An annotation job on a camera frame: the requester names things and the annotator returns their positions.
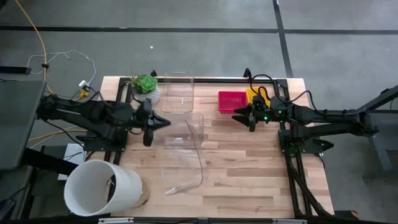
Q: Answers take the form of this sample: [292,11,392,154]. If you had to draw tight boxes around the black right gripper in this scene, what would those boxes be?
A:
[231,105,272,132]

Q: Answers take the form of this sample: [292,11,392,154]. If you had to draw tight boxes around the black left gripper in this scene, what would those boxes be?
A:
[132,100,171,147]

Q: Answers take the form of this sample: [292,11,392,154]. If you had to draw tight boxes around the yellow slotted plastic basket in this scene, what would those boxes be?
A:
[245,86,271,108]

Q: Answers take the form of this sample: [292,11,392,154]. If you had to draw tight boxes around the red slotted plastic basket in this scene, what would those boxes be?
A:
[218,90,249,114]

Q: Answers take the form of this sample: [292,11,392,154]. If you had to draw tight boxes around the clear plastic storage bin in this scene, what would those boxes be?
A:
[153,111,205,147]
[159,119,208,196]
[160,70,195,114]

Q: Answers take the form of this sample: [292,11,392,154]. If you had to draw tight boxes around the green succulent in white pot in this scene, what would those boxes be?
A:
[129,72,161,105]

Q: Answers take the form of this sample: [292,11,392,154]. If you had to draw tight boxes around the white cylindrical bucket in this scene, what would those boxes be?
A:
[63,159,144,217]

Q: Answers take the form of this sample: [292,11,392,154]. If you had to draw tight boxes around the white flat box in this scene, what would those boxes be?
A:
[57,142,87,181]

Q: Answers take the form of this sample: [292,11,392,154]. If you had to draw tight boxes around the black metal beam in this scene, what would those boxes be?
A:
[21,147,79,176]

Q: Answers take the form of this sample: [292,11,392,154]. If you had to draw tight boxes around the grey metal stand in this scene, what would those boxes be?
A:
[357,84,398,180]

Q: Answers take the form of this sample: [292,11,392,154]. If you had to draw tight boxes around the dark grey flat panel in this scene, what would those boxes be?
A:
[0,80,47,170]

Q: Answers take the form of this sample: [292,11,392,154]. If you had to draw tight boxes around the black power strip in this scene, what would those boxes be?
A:
[0,65,32,75]

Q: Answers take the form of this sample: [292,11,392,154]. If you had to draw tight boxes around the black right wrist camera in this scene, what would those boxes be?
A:
[252,95,266,108]

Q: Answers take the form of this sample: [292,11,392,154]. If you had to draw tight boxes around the black aluminium mounting frame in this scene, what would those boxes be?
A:
[83,68,335,218]

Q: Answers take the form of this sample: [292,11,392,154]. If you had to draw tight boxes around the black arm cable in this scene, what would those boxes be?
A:
[248,73,280,100]
[290,90,320,113]

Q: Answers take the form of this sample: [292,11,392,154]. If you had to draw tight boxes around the white cable with adapter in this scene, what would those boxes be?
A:
[26,49,97,88]

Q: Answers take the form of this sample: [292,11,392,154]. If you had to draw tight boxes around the black sleeved cable bundle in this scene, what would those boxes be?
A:
[285,154,332,218]

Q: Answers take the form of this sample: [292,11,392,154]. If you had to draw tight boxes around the silver metal bracket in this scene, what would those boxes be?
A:
[98,217,135,224]
[272,218,308,224]

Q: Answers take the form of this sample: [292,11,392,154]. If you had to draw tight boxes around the yellow extension cable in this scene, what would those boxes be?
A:
[14,0,91,142]

